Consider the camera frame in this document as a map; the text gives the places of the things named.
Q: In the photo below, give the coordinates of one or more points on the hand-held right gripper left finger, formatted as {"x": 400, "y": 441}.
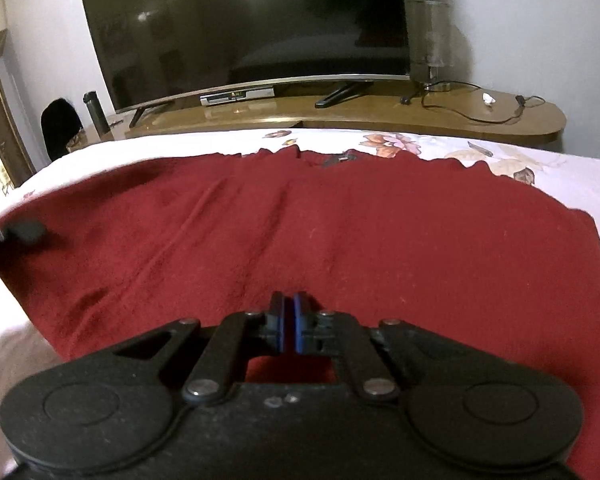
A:
{"x": 281, "y": 321}

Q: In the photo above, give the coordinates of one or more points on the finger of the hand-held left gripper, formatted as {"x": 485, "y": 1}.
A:
{"x": 24, "y": 230}

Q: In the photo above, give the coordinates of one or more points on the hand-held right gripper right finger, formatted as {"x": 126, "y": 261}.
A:
{"x": 301, "y": 321}

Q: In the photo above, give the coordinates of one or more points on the red knitted sweater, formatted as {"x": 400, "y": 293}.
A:
{"x": 330, "y": 235}

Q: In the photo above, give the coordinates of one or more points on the dark thermos bottle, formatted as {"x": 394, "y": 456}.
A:
{"x": 96, "y": 112}

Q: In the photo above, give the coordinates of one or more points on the wooden television stand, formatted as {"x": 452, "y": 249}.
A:
{"x": 380, "y": 120}

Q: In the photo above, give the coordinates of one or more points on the silver set-top box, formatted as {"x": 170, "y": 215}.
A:
{"x": 236, "y": 96}

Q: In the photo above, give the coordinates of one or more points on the large black television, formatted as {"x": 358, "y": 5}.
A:
{"x": 230, "y": 35}

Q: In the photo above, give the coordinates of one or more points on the floral bed sheet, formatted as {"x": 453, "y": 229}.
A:
{"x": 555, "y": 180}

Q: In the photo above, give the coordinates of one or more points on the small white object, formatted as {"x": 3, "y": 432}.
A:
{"x": 488, "y": 98}

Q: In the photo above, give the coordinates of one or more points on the glass cylinder table lamp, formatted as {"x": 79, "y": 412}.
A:
{"x": 430, "y": 40}

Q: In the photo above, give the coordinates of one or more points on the wooden door frame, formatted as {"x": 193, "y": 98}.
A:
{"x": 2, "y": 110}

